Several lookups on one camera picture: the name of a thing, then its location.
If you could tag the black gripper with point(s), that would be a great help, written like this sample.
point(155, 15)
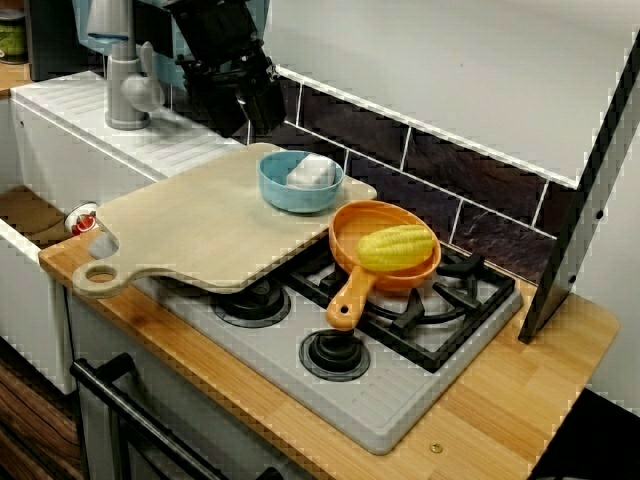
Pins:
point(225, 72)

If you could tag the white toy bread slice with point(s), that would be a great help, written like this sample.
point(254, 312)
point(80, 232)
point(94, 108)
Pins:
point(312, 172)

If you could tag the light blue plastic bowl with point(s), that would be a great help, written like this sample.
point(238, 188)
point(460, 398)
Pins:
point(295, 197)

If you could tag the white toy sink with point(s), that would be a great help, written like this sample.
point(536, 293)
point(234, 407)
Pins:
point(65, 150)

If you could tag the tomato print tin can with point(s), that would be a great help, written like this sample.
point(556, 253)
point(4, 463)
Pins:
point(82, 220)

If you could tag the black stove knob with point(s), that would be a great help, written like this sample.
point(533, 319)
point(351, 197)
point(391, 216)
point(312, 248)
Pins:
point(255, 305)
point(335, 352)

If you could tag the yellow toy corn cob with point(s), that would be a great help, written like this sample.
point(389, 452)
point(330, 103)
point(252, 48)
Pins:
point(395, 247)

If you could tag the black block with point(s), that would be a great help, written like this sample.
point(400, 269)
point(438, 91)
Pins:
point(50, 35)

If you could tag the orange toy frying pan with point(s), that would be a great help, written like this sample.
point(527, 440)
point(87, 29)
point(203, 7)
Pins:
point(350, 295)

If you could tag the dark tile backsplash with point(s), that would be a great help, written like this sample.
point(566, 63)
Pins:
point(450, 180)

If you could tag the wooden table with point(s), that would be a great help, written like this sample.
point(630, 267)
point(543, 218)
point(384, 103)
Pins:
point(12, 80)

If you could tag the green tin can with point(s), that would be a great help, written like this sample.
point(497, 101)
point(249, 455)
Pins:
point(12, 37)

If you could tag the white toy kitchen cabinet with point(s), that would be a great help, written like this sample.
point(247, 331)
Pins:
point(200, 400)

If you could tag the black burner grate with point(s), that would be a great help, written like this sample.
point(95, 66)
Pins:
point(450, 330)

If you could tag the grey toy stove top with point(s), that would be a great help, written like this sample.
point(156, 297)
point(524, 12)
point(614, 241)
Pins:
point(360, 410)

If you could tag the brass countertop screw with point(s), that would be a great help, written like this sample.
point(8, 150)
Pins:
point(436, 447)

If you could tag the wooden countertop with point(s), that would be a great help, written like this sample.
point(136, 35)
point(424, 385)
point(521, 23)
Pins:
point(525, 390)

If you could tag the black upright shelf post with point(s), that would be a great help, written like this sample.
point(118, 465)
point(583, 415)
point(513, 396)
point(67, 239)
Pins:
point(575, 225)

